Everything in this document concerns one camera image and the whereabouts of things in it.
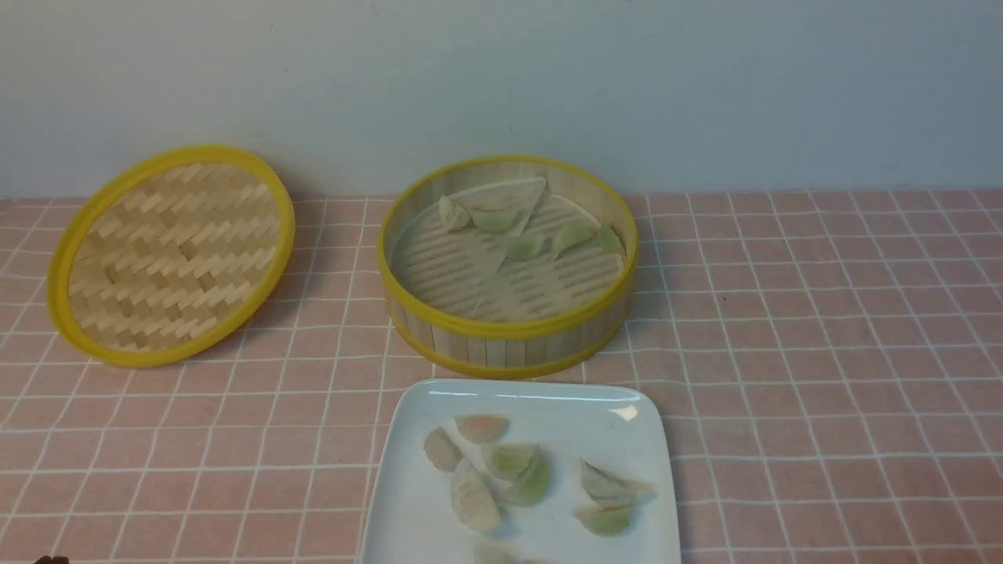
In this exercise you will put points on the green dumpling plate lower right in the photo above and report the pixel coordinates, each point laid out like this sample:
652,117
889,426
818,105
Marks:
606,521

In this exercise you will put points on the orange tinted dumpling on plate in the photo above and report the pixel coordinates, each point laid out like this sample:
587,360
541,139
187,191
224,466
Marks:
482,428

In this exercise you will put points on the pink checkered tablecloth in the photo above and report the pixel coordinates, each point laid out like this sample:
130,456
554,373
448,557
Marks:
827,368

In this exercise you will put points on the yellow rimmed bamboo steamer lid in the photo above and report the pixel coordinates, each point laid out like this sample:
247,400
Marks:
171,256

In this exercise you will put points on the green dumpling in steamer top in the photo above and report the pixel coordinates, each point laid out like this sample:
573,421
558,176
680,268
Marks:
495,222

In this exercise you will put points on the pale dumpling in steamer left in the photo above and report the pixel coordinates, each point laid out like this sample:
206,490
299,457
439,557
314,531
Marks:
453,216

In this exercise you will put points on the white steamer liner paper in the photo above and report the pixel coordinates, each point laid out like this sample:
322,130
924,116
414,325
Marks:
450,271

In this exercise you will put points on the light green dumpling plate centre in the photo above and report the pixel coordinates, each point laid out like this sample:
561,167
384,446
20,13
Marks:
508,462

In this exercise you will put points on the pale dumpling plate right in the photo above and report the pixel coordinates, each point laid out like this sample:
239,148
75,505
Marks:
607,490

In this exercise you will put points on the white square plate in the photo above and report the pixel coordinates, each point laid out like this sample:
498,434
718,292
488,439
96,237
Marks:
620,430

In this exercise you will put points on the pale large dumpling on plate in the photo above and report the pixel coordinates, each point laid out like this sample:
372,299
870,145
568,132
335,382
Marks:
472,500

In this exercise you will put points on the brownish dumpling on plate left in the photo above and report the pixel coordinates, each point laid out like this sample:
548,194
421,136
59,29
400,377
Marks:
441,450

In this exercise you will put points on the green dumpling at steamer edge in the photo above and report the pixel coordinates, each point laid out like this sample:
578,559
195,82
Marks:
608,241

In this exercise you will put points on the yellow rimmed bamboo steamer basket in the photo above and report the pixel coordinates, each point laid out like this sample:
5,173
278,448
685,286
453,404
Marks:
537,317

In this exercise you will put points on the green dumpling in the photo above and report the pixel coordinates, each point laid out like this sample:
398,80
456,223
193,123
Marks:
568,236
608,241
525,248
495,222

